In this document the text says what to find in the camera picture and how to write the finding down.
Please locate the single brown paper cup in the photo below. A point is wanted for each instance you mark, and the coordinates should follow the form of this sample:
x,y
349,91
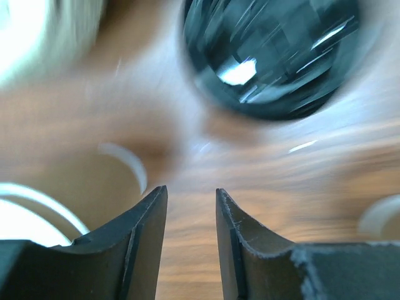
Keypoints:
x,y
381,220

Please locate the black lid stack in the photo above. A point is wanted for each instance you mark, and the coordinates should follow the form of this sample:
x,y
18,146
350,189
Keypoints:
x,y
271,60

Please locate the cardboard cup carrier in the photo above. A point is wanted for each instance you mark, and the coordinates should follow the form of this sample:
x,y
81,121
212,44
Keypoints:
x,y
41,38

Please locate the brown paper cup stack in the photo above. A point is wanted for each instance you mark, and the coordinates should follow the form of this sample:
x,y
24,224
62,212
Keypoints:
x,y
66,198

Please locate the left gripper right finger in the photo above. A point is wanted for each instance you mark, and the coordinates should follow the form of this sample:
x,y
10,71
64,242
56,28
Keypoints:
x,y
257,263

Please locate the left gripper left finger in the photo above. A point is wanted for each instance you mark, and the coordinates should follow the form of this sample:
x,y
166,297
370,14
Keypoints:
x,y
119,260

